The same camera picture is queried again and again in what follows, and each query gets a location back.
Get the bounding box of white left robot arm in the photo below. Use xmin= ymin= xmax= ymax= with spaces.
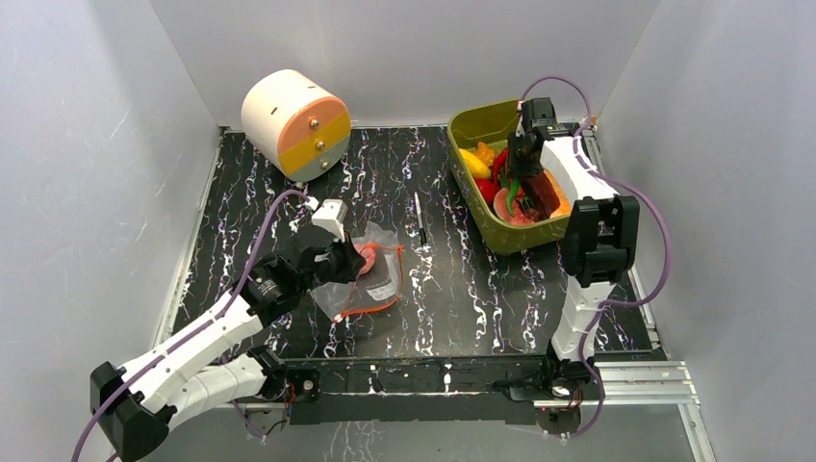
xmin=88 ymin=235 xmax=366 ymax=461

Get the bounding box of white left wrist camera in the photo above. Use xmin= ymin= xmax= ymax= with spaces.
xmin=311 ymin=199 xmax=348 ymax=242

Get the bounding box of clear zip top bag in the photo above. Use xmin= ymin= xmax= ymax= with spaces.
xmin=310 ymin=221 xmax=404 ymax=322

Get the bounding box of red bell pepper toy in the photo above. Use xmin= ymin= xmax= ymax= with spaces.
xmin=475 ymin=178 xmax=500 ymax=206

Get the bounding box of orange brown papaya slice toy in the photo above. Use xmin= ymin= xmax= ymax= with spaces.
xmin=521 ymin=169 xmax=572 ymax=221

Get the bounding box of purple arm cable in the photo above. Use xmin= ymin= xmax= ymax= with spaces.
xmin=519 ymin=76 xmax=674 ymax=441
xmin=69 ymin=188 xmax=314 ymax=462

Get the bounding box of red chili pepper toy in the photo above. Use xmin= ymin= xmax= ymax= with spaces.
xmin=492 ymin=147 xmax=509 ymax=188

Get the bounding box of olive green plastic bin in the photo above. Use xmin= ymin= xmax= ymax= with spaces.
xmin=446 ymin=97 xmax=603 ymax=256

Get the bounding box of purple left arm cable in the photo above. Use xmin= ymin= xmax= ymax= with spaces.
xmin=69 ymin=188 xmax=314 ymax=462

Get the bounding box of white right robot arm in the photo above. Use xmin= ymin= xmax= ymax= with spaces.
xmin=504 ymin=97 xmax=640 ymax=400

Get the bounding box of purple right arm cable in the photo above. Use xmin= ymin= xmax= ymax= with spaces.
xmin=519 ymin=76 xmax=674 ymax=441

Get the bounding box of yellow mango toy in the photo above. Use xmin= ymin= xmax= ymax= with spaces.
xmin=458 ymin=148 xmax=492 ymax=180

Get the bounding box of round white drawer cabinet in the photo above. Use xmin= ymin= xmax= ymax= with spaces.
xmin=241 ymin=69 xmax=351 ymax=183

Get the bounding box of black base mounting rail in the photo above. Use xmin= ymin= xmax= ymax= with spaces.
xmin=243 ymin=348 xmax=612 ymax=430

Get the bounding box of pink watermelon slice toy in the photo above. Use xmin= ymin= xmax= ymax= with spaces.
xmin=493 ymin=188 xmax=535 ymax=226

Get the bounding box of black and white pen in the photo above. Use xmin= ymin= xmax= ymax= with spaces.
xmin=414 ymin=192 xmax=427 ymax=248

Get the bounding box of pink peach toy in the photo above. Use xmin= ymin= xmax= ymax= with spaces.
xmin=356 ymin=245 xmax=376 ymax=275

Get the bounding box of green chili pepper toy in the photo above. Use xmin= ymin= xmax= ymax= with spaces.
xmin=505 ymin=178 xmax=522 ymax=217

